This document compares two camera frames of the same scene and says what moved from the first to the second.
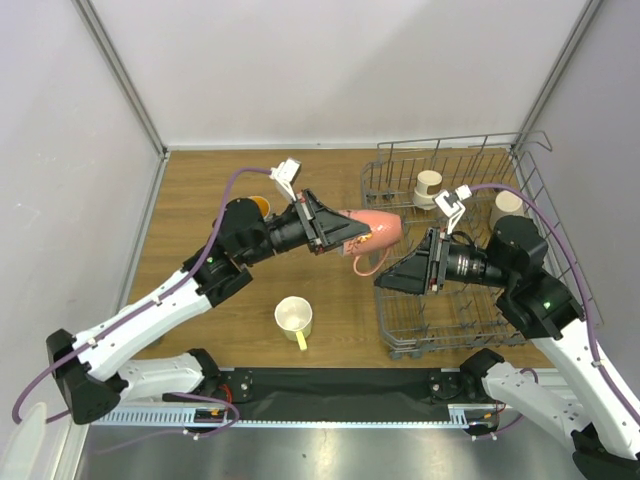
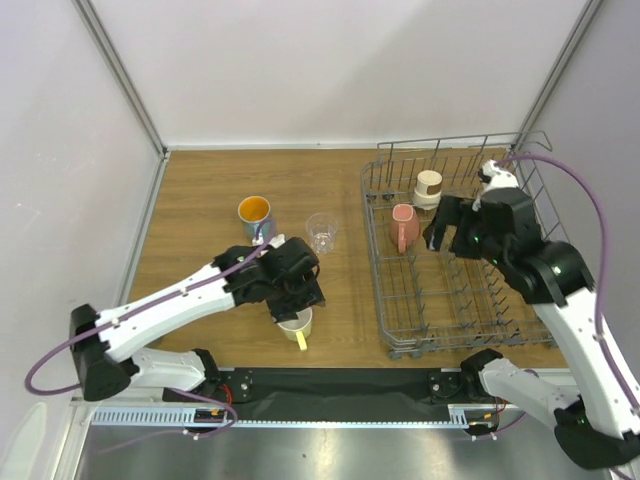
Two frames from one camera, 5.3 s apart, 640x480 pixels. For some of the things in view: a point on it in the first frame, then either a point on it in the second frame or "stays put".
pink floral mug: x=386 y=231 to x=404 y=225
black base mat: x=341 y=394 stays put
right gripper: x=435 y=262 to x=451 y=223
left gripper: x=327 y=228 to x=308 y=294
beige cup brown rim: x=429 y=183 stays put
